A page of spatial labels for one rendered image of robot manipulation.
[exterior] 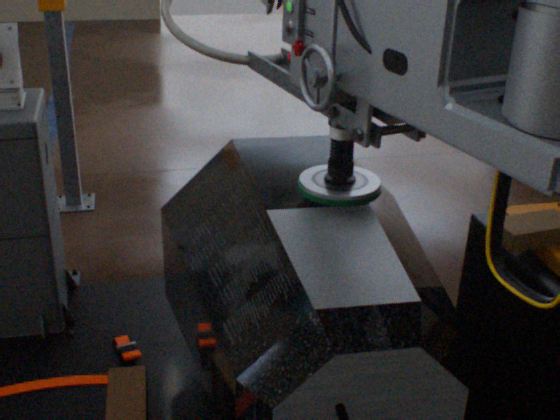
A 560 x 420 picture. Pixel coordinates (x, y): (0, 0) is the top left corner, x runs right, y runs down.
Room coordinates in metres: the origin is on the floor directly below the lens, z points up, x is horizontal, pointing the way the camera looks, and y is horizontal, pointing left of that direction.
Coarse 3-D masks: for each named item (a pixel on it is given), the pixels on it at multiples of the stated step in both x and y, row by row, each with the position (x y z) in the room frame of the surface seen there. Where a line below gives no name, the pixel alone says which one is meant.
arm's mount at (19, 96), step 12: (0, 24) 2.45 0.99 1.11; (12, 24) 2.46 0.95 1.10; (0, 36) 2.42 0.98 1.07; (12, 36) 2.43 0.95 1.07; (0, 48) 2.39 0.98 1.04; (12, 48) 2.40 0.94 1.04; (12, 60) 2.37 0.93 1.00; (0, 72) 2.32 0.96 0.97; (12, 72) 2.33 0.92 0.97; (0, 84) 2.29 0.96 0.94; (12, 84) 2.30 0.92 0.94; (0, 96) 2.29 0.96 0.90; (12, 96) 2.30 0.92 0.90; (24, 96) 2.42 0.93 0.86; (0, 108) 2.29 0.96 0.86; (12, 108) 2.29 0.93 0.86
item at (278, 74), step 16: (256, 64) 2.03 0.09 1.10; (272, 64) 1.94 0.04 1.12; (288, 64) 2.09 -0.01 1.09; (272, 80) 1.93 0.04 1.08; (288, 80) 1.85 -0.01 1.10; (320, 112) 1.69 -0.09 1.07; (336, 112) 1.62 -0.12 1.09; (352, 112) 1.57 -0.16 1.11; (384, 112) 1.64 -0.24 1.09; (352, 128) 1.56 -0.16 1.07; (384, 128) 1.52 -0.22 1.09; (400, 128) 1.53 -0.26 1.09; (416, 128) 1.53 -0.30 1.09
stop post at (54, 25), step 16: (48, 0) 3.27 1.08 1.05; (64, 0) 3.29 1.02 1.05; (48, 16) 3.28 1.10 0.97; (48, 32) 3.28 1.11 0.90; (64, 32) 3.34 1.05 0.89; (48, 48) 3.28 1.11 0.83; (64, 48) 3.30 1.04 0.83; (64, 64) 3.29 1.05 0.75; (64, 80) 3.29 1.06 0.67; (64, 96) 3.29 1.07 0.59; (64, 112) 3.29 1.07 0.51; (64, 128) 3.29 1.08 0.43; (64, 144) 3.28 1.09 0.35; (64, 160) 3.28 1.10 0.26; (64, 176) 3.28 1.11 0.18; (80, 192) 3.30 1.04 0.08; (64, 208) 3.25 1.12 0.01; (80, 208) 3.26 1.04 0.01
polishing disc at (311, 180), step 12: (312, 168) 1.78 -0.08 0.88; (324, 168) 1.78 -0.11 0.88; (360, 168) 1.79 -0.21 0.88; (300, 180) 1.70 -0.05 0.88; (312, 180) 1.70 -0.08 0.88; (360, 180) 1.71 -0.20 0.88; (372, 180) 1.71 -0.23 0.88; (312, 192) 1.63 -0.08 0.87; (324, 192) 1.62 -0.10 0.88; (336, 192) 1.63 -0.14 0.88; (348, 192) 1.63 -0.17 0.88; (360, 192) 1.63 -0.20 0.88; (372, 192) 1.64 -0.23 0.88
